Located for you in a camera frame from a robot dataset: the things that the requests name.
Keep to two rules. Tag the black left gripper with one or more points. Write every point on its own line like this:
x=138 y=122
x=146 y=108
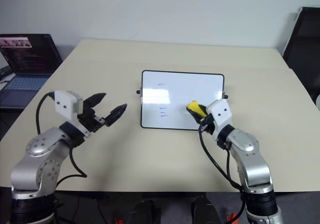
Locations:
x=90 y=121

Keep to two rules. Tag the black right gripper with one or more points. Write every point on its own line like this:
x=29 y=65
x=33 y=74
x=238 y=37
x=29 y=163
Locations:
x=208 y=125

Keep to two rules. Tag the yellow whiteboard eraser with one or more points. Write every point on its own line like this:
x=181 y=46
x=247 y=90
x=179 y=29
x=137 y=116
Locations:
x=192 y=106

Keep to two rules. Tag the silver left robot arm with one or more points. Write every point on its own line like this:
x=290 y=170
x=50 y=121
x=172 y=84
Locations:
x=37 y=159

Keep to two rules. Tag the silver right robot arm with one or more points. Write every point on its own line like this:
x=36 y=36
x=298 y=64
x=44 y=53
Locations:
x=252 y=159

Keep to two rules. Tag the black-framed whiteboard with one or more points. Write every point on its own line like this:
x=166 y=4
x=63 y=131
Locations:
x=180 y=93

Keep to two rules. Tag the open dark laptop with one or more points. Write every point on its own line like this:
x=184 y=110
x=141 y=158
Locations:
x=27 y=58

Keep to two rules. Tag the dark rounded shape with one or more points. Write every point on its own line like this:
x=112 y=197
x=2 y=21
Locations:
x=143 y=212
x=203 y=210

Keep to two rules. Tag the small orange part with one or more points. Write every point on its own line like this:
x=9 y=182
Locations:
x=231 y=217

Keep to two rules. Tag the black office chair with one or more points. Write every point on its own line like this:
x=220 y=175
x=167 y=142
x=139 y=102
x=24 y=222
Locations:
x=303 y=51

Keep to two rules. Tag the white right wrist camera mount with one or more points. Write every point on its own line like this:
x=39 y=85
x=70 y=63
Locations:
x=221 y=116

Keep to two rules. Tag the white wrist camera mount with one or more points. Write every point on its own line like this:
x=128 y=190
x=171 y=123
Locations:
x=221 y=116
x=63 y=105

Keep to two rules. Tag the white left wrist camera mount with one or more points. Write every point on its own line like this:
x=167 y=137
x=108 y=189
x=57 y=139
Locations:
x=63 y=105

